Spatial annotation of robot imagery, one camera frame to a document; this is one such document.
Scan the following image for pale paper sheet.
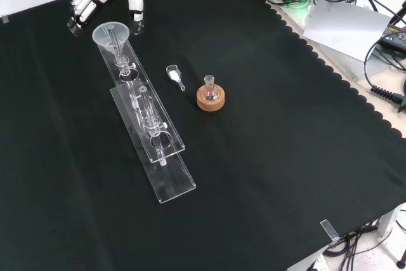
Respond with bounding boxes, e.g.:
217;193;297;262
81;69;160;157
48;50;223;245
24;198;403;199
303;0;394;62

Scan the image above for round-bottom glass flask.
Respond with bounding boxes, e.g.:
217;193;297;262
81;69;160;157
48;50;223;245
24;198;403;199
202;74;219;101

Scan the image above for translucent plastic funnel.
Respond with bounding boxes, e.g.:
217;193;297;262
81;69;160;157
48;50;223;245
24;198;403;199
91;22;130;60

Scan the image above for clear acrylic funnel stand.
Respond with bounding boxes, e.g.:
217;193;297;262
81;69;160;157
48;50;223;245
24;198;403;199
95;23;197;205

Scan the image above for black cables under bench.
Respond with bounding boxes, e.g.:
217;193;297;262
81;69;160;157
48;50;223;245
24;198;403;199
323;220;406;271

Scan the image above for black cable with ribbed plug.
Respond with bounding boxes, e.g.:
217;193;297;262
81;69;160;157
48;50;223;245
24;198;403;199
363;42;406;113

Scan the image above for white bench leg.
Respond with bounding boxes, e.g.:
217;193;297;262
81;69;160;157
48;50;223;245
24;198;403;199
377;204;406;237

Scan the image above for glass weighing funnel with powder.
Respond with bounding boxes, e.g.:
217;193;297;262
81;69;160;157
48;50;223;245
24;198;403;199
165;65;187;91

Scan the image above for black power adapter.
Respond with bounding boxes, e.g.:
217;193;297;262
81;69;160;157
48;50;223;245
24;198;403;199
379;25;406;56

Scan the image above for black cloth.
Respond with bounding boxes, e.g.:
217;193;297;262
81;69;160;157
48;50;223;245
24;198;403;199
0;0;406;271

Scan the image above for cork ring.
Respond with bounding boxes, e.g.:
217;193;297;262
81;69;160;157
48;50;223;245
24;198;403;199
196;84;226;112

